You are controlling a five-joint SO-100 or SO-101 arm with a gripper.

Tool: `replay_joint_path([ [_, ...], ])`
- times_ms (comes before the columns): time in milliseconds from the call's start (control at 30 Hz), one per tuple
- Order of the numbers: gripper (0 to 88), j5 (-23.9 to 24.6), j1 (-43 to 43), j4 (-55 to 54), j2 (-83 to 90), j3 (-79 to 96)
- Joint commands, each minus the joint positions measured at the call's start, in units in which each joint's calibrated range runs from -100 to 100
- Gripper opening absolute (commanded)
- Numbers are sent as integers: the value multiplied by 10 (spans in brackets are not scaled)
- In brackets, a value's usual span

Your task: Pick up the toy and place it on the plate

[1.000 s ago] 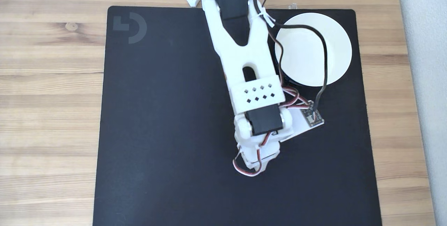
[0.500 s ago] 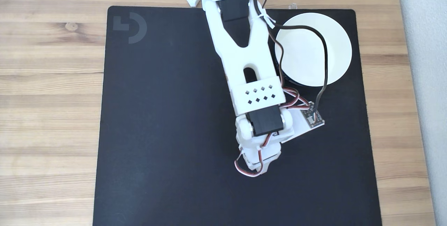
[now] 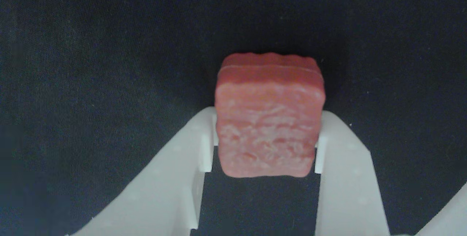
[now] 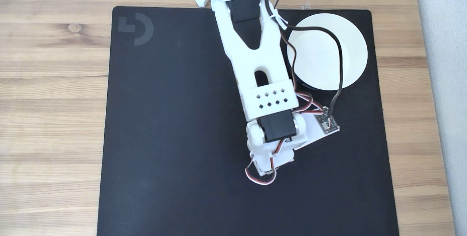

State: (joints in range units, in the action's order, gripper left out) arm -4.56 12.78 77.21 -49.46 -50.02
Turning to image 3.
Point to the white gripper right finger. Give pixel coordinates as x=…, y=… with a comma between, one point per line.
x=346, y=192

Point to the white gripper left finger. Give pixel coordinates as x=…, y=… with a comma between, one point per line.
x=164, y=192

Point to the black mouse mat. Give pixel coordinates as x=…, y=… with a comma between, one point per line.
x=91, y=64

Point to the reddish brown biscuit toy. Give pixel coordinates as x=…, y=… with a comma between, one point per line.
x=268, y=119

